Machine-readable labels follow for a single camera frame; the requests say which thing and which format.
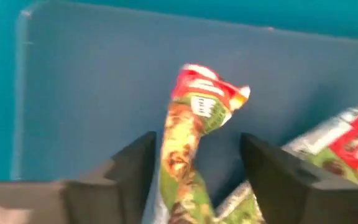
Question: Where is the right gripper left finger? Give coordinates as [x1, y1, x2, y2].
[61, 131, 157, 224]

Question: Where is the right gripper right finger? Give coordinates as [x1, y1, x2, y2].
[240, 133, 358, 224]

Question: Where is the red green granola bar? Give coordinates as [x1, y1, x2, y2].
[214, 90, 358, 224]
[158, 63, 251, 224]

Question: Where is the blue plastic bin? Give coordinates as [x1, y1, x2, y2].
[0, 0, 358, 206]

